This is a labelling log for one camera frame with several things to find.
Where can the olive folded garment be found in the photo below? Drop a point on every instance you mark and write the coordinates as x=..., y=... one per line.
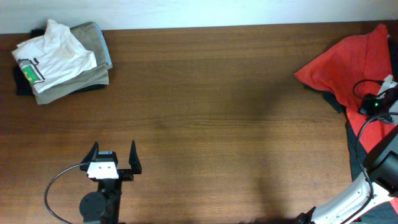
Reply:
x=64, y=60

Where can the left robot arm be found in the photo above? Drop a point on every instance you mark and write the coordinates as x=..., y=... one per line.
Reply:
x=102, y=206

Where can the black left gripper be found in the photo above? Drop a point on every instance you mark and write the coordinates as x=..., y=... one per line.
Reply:
x=128, y=175

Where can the light blue folded garment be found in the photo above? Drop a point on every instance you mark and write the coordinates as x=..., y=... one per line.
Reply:
x=109, y=63

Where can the red orange t-shirt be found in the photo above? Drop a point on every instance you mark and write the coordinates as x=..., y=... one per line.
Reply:
x=354, y=68

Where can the dark navy garment pile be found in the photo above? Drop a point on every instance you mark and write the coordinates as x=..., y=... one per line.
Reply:
x=357, y=155

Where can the black folded garment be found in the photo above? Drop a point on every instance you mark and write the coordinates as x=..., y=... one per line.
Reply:
x=21, y=84

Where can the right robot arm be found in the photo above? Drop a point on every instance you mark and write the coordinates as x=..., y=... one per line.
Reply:
x=375, y=185

